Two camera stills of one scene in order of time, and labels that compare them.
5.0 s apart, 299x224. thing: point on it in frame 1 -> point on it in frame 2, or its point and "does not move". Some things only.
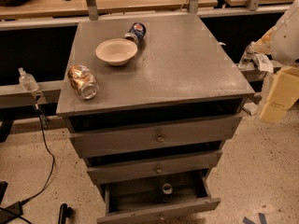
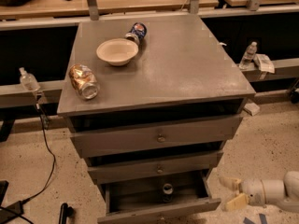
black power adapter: [10, 212] does not move
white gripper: [287, 39] -> [251, 188]
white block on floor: [250, 107] does not move
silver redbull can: [166, 192] does not move
